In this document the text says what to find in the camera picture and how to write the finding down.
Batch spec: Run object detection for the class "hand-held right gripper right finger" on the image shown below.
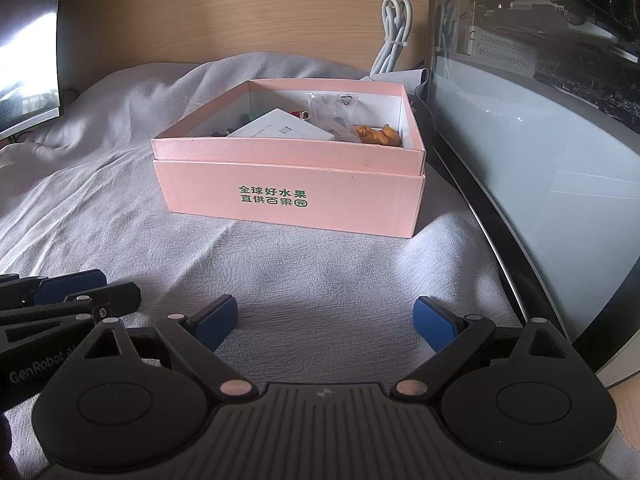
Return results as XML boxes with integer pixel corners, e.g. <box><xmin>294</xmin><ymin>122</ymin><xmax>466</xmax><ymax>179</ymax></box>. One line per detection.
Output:
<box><xmin>392</xmin><ymin>296</ymin><xmax>576</xmax><ymax>402</ymax></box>

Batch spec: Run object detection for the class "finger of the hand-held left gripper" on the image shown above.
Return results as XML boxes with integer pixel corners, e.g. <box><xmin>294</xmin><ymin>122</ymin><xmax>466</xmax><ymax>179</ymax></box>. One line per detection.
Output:
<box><xmin>0</xmin><ymin>282</ymin><xmax>142</xmax><ymax>357</ymax></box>
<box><xmin>0</xmin><ymin>269</ymin><xmax>108</xmax><ymax>307</ymax></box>

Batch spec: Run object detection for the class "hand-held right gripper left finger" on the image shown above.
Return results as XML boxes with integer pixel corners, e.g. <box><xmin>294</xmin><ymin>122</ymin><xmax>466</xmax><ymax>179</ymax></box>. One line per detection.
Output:
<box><xmin>82</xmin><ymin>294</ymin><xmax>257</xmax><ymax>402</ymax></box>

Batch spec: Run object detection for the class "pink cardboard box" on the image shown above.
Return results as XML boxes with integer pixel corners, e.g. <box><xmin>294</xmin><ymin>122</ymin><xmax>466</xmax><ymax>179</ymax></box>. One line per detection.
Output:
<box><xmin>151</xmin><ymin>78</ymin><xmax>427</xmax><ymax>239</ymax></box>

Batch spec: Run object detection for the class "orange toy figure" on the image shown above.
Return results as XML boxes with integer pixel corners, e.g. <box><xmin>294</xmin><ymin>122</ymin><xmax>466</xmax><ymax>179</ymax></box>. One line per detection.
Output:
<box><xmin>353</xmin><ymin>123</ymin><xmax>404</xmax><ymax>149</ymax></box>

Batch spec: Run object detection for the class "small white carton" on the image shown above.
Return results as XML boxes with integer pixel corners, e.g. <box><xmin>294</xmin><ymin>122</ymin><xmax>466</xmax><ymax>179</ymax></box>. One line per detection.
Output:
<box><xmin>225</xmin><ymin>107</ymin><xmax>337</xmax><ymax>142</ymax></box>

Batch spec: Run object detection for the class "clear plastic bag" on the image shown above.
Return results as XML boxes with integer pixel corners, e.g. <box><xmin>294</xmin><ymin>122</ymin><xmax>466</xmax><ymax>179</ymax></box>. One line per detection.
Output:
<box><xmin>304</xmin><ymin>92</ymin><xmax>362</xmax><ymax>142</ymax></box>

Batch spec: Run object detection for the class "grey cloth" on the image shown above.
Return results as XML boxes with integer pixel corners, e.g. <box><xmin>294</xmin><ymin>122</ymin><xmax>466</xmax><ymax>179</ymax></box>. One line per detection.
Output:
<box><xmin>0</xmin><ymin>57</ymin><xmax>531</xmax><ymax>480</ymax></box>

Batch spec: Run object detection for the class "curved monitor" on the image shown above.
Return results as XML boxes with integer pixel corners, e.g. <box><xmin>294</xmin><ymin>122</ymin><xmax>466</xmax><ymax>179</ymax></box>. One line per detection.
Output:
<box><xmin>0</xmin><ymin>0</ymin><xmax>67</xmax><ymax>142</ymax></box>

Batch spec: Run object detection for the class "white bundled cable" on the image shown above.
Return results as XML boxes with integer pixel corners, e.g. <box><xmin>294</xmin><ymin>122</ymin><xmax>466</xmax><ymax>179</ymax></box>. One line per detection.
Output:
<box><xmin>357</xmin><ymin>0</ymin><xmax>414</xmax><ymax>77</ymax></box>

